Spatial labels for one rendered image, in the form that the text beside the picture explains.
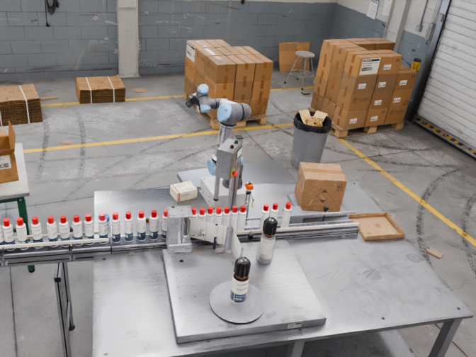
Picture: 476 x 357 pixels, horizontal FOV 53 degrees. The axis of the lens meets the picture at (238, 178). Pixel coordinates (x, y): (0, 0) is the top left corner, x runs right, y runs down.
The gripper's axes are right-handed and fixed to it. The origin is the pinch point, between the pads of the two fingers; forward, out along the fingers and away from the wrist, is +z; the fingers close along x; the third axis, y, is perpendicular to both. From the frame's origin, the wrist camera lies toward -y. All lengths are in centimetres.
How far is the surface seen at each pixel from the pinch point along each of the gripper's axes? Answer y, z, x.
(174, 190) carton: -53, -18, -50
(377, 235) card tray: 40, -61, -152
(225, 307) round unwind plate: -77, -103, -122
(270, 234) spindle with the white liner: -32, -92, -106
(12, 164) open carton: -137, 10, 30
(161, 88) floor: 81, 371, 121
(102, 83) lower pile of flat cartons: 0, 330, 158
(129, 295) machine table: -115, -84, -90
